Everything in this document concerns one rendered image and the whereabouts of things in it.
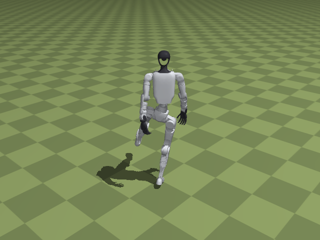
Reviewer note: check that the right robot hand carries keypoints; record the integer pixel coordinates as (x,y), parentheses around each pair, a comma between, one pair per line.
(183,117)

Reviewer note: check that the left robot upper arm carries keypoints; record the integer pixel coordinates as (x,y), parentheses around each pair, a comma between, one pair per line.
(146,86)

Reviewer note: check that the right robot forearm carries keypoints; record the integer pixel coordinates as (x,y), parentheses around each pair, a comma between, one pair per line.
(183,103)

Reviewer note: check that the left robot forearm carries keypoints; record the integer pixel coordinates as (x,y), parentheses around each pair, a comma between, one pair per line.
(143,107)

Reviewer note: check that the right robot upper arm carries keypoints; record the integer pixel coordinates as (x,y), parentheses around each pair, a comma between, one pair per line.
(181,85)

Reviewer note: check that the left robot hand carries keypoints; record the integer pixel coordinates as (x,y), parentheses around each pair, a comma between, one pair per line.
(144,127)

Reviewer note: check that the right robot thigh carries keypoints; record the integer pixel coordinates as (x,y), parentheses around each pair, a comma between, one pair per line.
(170,125)

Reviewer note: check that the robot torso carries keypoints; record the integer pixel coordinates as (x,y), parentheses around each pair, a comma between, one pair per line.
(163,92)

